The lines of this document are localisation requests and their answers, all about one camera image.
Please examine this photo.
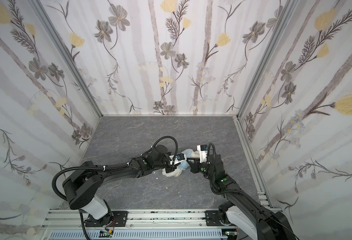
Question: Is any white slotted cable duct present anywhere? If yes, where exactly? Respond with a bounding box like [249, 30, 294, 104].
[48, 229, 228, 240]

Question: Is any black mounting plate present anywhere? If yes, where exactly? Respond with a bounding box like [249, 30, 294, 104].
[205, 210, 228, 227]
[84, 211, 128, 227]

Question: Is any aluminium corner post left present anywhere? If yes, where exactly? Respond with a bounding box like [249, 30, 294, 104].
[28, 0, 103, 118]

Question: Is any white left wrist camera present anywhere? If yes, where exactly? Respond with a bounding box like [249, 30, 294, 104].
[169, 153, 187, 166]

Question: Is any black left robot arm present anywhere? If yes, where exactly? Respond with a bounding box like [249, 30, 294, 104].
[62, 145, 180, 219]

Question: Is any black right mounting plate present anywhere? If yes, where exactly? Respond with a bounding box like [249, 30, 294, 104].
[205, 210, 228, 227]

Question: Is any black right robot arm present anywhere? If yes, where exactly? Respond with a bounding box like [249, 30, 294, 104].
[187, 154, 298, 240]

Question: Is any light blue fleece hoodie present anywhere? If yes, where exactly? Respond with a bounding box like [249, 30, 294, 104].
[174, 149, 194, 177]

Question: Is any aluminium corner post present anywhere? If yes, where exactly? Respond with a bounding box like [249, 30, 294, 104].
[28, 0, 103, 118]
[236, 1, 299, 119]

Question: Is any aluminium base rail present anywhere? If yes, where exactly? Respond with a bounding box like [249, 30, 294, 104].
[41, 209, 228, 230]

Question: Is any aluminium corner post right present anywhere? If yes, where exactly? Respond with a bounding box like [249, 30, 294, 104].
[236, 1, 299, 119]

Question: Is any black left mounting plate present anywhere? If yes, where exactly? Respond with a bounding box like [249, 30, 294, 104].
[84, 211, 128, 227]

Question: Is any black corrugated left cable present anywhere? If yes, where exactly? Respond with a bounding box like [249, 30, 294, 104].
[52, 163, 128, 240]

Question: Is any black corrugated cable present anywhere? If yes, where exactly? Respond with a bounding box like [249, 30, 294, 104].
[52, 163, 128, 240]
[151, 135, 179, 160]

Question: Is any white plush teddy bear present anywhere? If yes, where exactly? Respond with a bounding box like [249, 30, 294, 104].
[162, 149, 200, 178]

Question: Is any black corrugated right cable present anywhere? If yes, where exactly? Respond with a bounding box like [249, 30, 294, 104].
[151, 135, 179, 160]

